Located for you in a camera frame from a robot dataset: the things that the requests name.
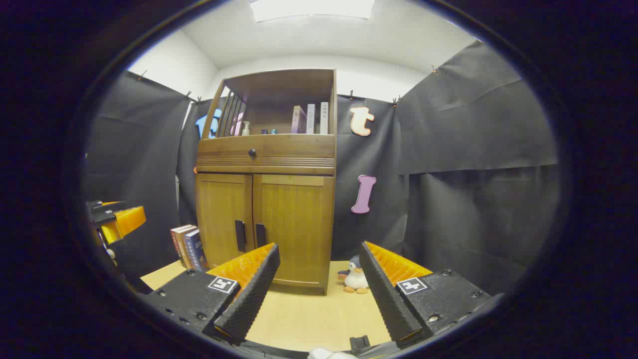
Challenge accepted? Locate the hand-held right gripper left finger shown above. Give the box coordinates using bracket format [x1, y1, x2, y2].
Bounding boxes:
[145, 243, 281, 346]

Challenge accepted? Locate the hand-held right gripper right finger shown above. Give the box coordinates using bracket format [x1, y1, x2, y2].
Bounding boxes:
[359, 241, 494, 349]

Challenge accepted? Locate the wooden shoe cabinet door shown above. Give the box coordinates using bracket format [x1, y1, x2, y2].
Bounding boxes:
[196, 173, 254, 268]
[253, 174, 333, 290]

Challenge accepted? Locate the wooden double-door shoe cabinet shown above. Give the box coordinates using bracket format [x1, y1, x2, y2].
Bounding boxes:
[194, 68, 338, 296]

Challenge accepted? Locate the penguin plush toy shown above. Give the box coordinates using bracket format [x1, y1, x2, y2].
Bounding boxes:
[338, 255, 370, 294]

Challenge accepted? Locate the brown book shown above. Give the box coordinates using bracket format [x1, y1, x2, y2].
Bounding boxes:
[175, 227, 197, 270]

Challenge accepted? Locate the blue book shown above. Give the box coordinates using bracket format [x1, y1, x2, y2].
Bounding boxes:
[183, 229, 210, 272]

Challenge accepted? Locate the black backdrop cloth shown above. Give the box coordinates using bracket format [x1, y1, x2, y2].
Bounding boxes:
[82, 40, 561, 295]

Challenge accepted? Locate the ceiling light panel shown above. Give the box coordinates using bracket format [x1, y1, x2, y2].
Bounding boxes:
[249, 0, 375, 23]

